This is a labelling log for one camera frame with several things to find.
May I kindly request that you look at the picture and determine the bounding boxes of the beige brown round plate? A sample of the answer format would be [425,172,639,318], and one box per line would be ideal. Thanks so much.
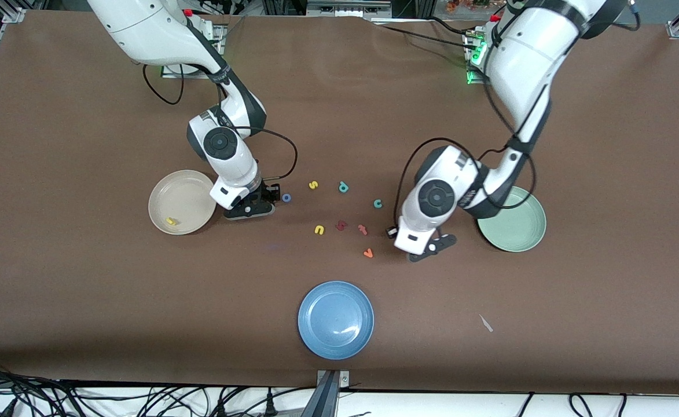
[148,169,218,236]

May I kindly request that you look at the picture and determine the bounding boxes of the brown table cover mat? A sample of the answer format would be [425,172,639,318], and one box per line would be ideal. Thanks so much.
[0,10,679,396]

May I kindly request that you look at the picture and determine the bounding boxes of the blue round plate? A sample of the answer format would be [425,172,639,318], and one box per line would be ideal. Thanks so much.
[298,281,375,360]

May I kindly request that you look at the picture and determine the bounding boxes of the pale green round plate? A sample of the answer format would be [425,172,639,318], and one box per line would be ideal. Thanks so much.
[476,185,548,253]

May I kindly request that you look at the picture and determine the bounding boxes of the grey power strip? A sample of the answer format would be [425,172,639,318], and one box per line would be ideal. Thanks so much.
[307,2,393,18]

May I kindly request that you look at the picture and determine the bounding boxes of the orange dried flowers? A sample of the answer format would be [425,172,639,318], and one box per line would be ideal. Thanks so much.
[446,0,490,13]

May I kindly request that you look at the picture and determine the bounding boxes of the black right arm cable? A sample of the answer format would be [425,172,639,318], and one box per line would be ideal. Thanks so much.
[142,61,299,181]

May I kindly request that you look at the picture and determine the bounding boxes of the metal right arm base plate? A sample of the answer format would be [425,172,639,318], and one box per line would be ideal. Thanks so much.
[161,23,227,79]

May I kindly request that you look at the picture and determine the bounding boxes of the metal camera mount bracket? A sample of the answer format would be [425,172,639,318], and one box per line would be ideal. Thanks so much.
[302,370,351,417]

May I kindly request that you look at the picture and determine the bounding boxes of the black cable on table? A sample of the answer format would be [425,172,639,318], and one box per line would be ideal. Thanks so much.
[374,16,479,53]

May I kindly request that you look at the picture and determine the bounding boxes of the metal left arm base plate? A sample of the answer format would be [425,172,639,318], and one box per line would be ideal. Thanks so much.
[463,28,490,86]

